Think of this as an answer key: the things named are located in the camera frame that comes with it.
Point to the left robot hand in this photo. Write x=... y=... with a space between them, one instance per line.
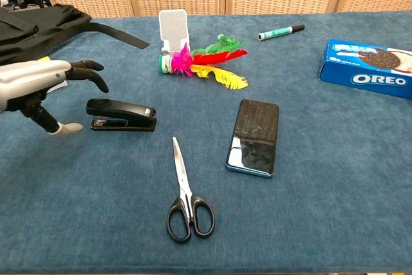
x=35 y=75

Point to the black stapler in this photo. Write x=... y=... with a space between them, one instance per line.
x=122 y=114

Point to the yellow white booklet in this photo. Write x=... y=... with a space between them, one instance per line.
x=61 y=84

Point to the black bag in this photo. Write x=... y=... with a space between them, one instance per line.
x=42 y=30

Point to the white phone stand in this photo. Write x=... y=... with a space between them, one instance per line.
x=174 y=28

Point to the colourful feather shuttlecock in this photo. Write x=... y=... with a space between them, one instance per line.
x=209 y=64

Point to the black smartphone blue case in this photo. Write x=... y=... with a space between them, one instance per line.
x=254 y=138

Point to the green marker pen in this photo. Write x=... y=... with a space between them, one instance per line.
x=280 y=32

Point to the blue table cloth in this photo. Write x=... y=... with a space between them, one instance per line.
x=289 y=207

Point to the blue Oreo cookie box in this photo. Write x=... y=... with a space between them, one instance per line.
x=367 y=67

